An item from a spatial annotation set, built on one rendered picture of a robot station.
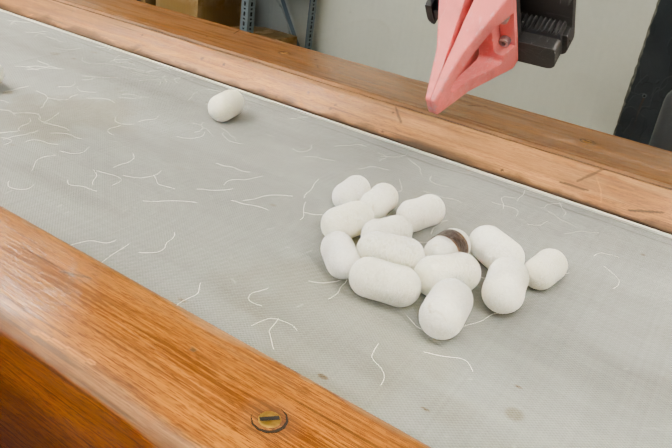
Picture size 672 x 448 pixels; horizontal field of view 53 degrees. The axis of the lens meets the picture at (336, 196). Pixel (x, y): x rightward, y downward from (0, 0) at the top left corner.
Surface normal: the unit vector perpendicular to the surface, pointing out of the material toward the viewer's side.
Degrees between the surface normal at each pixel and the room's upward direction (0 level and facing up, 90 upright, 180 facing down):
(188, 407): 0
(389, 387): 0
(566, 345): 0
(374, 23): 90
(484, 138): 45
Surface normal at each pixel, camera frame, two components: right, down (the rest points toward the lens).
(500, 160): -0.30, -0.43
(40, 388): -0.55, 0.28
